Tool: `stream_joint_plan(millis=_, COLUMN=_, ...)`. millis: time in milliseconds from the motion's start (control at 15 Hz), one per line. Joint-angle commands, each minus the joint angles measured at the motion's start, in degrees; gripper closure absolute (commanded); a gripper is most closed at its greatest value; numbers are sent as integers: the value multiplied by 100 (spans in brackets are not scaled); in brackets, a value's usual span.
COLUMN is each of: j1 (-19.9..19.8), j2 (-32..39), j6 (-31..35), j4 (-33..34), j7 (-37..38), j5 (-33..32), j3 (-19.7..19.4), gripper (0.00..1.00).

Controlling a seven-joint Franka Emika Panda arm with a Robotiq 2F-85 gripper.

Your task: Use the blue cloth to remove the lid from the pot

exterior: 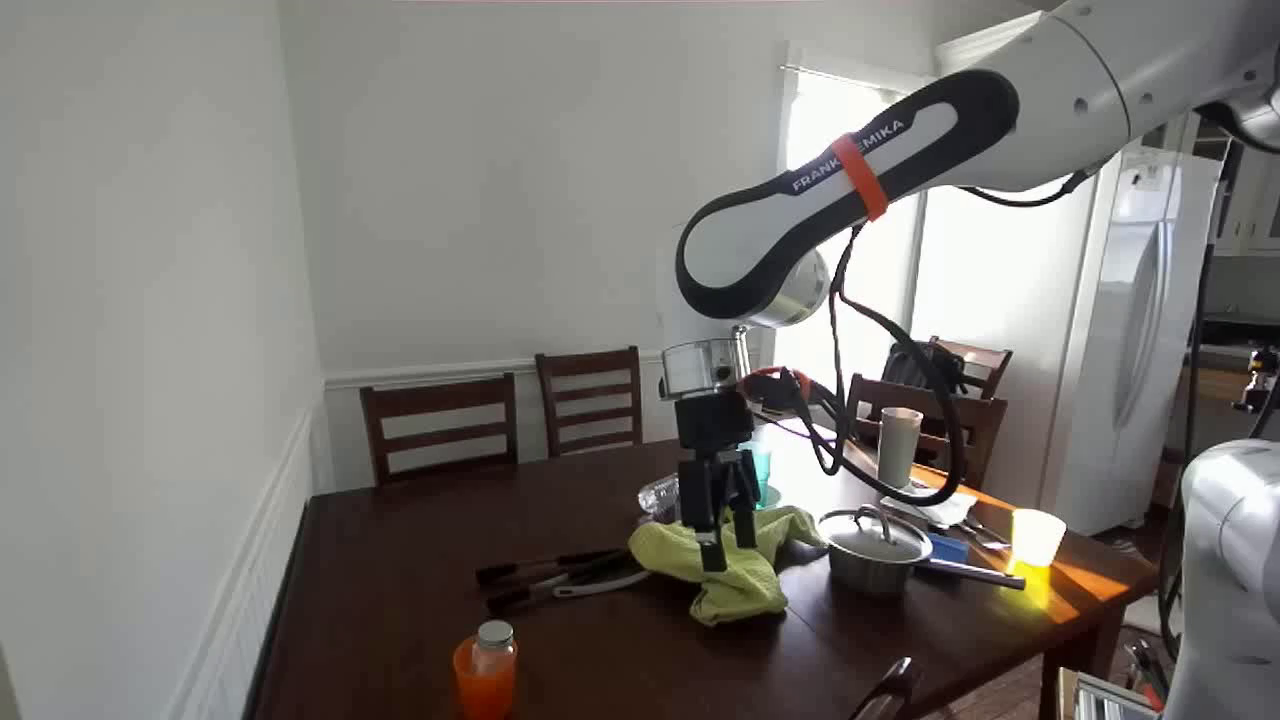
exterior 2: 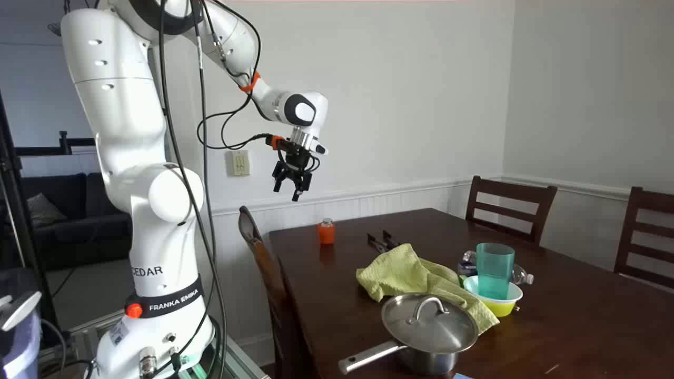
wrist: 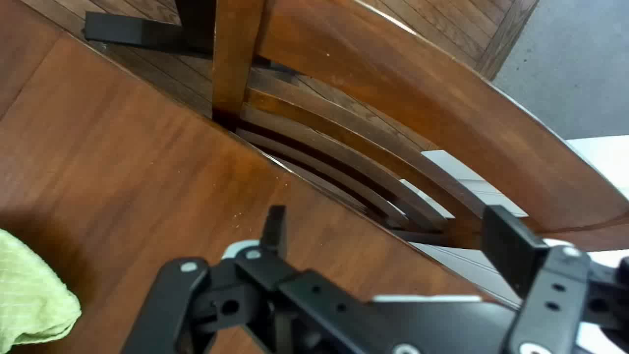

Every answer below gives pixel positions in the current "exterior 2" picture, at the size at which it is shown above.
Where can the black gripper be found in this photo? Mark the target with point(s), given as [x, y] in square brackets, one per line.
[295, 165]

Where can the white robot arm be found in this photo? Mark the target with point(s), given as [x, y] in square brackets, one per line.
[165, 326]

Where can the yellow-green cloth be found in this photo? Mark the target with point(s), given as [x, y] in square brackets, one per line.
[402, 273]

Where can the orange juice bottle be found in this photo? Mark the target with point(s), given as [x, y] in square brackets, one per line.
[327, 233]

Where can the dark wooden near chair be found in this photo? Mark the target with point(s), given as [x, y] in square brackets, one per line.
[288, 348]

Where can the dark wooden chair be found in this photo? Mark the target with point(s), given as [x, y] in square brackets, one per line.
[646, 236]
[288, 348]
[511, 207]

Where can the dark wooden chair left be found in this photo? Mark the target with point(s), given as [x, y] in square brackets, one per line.
[511, 207]

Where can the teal plastic cup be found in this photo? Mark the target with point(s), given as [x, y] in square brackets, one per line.
[493, 266]

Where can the dark sofa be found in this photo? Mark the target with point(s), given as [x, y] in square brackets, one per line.
[75, 221]

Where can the yellow bowl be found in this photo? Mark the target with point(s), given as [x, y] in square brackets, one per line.
[501, 308]

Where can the dark wooden chair right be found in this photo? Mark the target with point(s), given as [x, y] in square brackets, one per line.
[646, 236]

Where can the wall light switch plate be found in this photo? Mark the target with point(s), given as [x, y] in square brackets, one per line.
[239, 162]

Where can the steel saucepan with handle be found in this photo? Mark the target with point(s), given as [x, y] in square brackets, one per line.
[412, 358]

